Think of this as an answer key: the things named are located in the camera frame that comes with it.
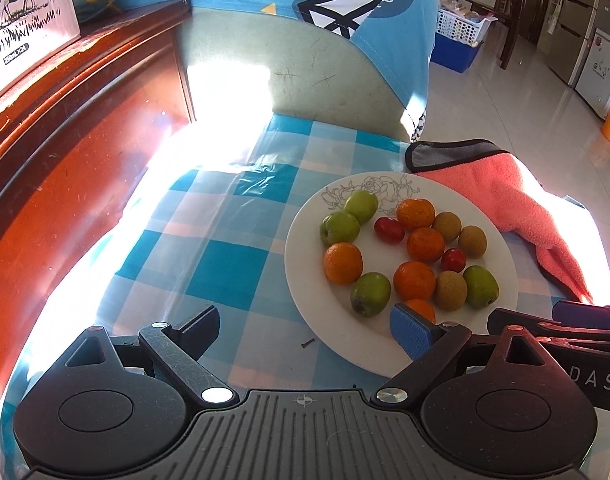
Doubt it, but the silver refrigerator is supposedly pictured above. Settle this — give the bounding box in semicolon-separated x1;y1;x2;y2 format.
537;0;606;86

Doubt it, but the white box with cow print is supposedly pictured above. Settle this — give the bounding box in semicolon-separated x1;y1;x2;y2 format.
0;0;81;93

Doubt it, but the blue checked tablecloth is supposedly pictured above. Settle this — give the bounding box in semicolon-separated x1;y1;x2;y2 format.
0;112;610;480

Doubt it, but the orange mandarin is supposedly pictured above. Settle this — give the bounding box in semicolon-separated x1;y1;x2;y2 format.
402;298;437;325
393;260;437;301
323;242;364;285
406;227;446;264
396;198;436;230

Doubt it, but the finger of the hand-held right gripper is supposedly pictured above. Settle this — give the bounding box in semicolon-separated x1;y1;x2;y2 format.
487;308;610;356
552;301;610;333

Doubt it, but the blue storage bin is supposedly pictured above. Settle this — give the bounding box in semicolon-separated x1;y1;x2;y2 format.
430;35;483;73

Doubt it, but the grey-green chair back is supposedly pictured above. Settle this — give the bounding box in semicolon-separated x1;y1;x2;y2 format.
177;7;416;143

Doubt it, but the white chest freezer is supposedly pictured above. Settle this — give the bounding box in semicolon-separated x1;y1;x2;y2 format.
575;27;610;116

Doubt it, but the green jujube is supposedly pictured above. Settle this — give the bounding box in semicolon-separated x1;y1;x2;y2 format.
320;211;361;246
462;265;500;310
344;190;380;224
350;272;392;318

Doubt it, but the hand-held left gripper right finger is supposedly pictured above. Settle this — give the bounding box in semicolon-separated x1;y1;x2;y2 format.
374;303;546;406

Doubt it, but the white plastic basket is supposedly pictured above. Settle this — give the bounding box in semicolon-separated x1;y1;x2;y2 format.
435;7;493;43

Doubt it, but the pink towel with grey edge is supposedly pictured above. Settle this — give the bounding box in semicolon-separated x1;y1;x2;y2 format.
405;140;593;303

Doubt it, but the red-brown wooden cabinet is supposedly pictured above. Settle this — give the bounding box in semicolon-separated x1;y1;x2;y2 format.
0;0;196;411

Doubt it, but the brown round fruit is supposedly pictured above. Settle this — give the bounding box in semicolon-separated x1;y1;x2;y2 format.
432;211;462;243
458;225;488;260
434;270;468;311

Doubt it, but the white plate with flower print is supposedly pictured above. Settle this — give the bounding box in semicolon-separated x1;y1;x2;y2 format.
284;171;520;378

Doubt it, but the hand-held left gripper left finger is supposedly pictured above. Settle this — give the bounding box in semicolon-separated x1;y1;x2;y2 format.
65;305;238;405

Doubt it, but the red cherry tomato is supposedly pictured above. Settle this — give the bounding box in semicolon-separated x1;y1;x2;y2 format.
441;248;467;273
374;217;406;245

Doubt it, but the dark wooden chair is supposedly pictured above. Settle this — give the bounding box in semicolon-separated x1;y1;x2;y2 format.
462;0;536;71

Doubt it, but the blue white houndstooth cover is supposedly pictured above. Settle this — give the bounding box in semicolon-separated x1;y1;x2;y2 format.
407;107;431;143

